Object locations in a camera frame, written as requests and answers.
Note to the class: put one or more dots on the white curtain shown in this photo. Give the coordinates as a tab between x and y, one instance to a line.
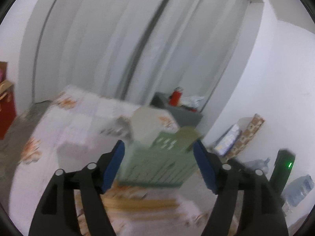
98	41

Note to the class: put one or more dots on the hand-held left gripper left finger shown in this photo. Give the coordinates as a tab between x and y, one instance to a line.
114	167

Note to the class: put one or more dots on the red gift bag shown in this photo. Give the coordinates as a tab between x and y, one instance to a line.
6	118

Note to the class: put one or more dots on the crumpled white plastic bag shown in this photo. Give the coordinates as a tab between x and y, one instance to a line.
194	100

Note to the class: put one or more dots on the red bottle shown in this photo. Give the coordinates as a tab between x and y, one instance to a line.
175	98

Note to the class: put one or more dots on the green star-holed utensil holder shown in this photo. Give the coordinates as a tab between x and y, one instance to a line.
160	167

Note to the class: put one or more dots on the white rice paddle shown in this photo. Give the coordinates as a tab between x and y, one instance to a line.
145	127

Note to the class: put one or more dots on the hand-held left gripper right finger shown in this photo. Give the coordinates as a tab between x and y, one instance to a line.
205	169

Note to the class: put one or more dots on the blue printed packet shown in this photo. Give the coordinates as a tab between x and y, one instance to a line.
227	140

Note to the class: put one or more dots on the blue water jug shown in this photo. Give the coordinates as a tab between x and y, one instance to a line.
299	189

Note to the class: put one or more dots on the patterned cardboard box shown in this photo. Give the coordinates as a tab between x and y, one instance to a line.
253	127

